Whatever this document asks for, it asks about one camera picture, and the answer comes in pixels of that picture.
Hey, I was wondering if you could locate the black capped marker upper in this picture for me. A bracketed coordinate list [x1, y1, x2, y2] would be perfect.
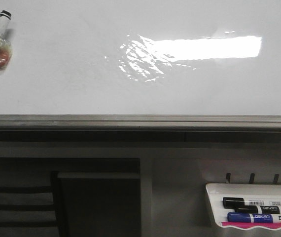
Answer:
[222, 197, 281, 208]

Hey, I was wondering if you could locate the white plastic marker tray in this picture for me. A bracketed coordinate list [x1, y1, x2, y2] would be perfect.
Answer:
[206, 183, 281, 237]

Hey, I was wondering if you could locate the metal hook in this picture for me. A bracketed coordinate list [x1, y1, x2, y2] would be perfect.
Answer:
[273, 173, 280, 185]
[249, 173, 255, 184]
[225, 172, 231, 184]

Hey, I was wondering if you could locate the metal hook right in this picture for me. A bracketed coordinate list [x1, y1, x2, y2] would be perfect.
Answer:
[273, 173, 280, 185]

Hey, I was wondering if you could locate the metal hook left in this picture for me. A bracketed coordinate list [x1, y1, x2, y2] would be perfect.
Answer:
[225, 172, 231, 184]

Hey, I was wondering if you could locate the blue capped marker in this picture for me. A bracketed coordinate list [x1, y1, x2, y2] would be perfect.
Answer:
[227, 212, 281, 223]

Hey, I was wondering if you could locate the dark cabinet panel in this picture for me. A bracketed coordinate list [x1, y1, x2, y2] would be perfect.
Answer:
[57, 172, 141, 237]

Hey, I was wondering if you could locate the black capped marker middle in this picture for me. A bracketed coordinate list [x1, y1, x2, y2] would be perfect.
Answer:
[235, 205, 281, 214]

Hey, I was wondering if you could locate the white whiteboard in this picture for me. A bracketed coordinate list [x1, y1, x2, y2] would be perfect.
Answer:
[0, 0, 281, 130]

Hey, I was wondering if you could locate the black capped marker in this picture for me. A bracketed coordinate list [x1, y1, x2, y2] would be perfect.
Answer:
[235, 205, 281, 214]
[222, 197, 281, 208]

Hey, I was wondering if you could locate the metal hook middle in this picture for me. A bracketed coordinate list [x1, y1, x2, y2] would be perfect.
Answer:
[249, 173, 255, 184]

